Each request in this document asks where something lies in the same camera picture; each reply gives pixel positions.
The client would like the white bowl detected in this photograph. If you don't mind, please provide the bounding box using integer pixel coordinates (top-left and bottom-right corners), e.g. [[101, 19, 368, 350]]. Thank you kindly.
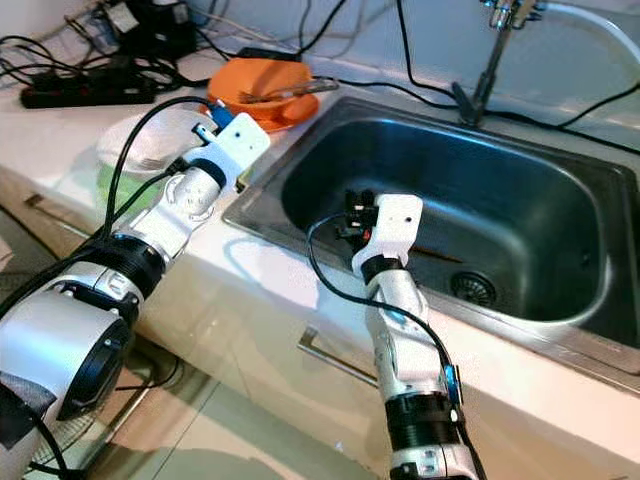
[[97, 120, 211, 181]]

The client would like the cream kitchen cabinet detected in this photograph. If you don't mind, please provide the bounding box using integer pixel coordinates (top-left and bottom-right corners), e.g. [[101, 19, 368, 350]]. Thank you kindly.
[[0, 140, 640, 480]]

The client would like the orange bowl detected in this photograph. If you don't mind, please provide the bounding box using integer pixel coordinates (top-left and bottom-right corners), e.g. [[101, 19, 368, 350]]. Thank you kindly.
[[208, 58, 311, 113]]

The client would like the orange plate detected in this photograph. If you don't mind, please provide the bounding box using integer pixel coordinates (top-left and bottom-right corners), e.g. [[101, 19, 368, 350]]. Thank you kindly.
[[225, 95, 316, 133]]

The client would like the flat black box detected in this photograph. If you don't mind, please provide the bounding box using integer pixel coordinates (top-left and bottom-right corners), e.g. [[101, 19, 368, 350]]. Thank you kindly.
[[238, 47, 301, 61]]

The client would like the metal fork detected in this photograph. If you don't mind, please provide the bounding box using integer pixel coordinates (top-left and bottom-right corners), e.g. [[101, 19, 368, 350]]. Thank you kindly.
[[240, 78, 341, 104]]

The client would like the black power adapter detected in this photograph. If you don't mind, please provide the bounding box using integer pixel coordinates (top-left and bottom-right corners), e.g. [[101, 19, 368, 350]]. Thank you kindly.
[[98, 0, 196, 61]]

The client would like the stainless steel sink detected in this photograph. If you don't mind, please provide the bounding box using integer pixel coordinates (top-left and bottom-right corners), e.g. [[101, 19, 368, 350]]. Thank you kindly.
[[222, 95, 640, 396]]

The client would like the metal sink drain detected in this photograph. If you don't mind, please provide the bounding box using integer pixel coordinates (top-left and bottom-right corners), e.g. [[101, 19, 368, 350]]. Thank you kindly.
[[448, 270, 499, 306]]

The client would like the light green plate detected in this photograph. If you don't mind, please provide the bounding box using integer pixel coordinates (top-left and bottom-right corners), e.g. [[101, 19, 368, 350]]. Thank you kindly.
[[95, 165, 161, 216]]

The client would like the black power strip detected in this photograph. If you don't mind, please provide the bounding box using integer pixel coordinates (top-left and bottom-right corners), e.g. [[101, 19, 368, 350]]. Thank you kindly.
[[20, 68, 159, 108]]

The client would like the metal faucet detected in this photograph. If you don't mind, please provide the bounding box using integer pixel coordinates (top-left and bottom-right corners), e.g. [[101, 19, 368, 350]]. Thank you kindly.
[[450, 0, 551, 127]]

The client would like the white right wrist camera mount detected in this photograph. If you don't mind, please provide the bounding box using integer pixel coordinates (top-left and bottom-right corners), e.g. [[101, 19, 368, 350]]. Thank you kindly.
[[352, 194, 424, 276]]

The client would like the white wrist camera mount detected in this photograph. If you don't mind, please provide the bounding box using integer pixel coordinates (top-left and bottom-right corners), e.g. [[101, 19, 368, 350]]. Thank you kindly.
[[352, 194, 424, 276], [198, 112, 272, 193]]

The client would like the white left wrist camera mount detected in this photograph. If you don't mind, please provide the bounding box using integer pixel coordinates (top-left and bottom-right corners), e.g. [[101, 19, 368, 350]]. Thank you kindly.
[[198, 112, 272, 193]]

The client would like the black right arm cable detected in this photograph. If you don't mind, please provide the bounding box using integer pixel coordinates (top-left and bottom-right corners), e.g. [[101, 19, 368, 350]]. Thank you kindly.
[[305, 213, 461, 401]]

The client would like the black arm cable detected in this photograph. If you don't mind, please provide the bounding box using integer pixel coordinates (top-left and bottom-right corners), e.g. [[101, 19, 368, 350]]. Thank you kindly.
[[305, 213, 461, 401], [105, 97, 221, 251]]

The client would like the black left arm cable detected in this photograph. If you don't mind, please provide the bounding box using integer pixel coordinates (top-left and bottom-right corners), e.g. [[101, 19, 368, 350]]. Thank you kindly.
[[105, 97, 221, 251]]

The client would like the metal drawer handle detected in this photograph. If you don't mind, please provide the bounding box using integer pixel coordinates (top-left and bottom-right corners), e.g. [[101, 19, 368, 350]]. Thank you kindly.
[[298, 328, 383, 388], [25, 193, 83, 229]]

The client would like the black wall cable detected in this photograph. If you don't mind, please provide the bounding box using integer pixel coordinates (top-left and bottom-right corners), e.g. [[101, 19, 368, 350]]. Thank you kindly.
[[394, 0, 640, 131]]

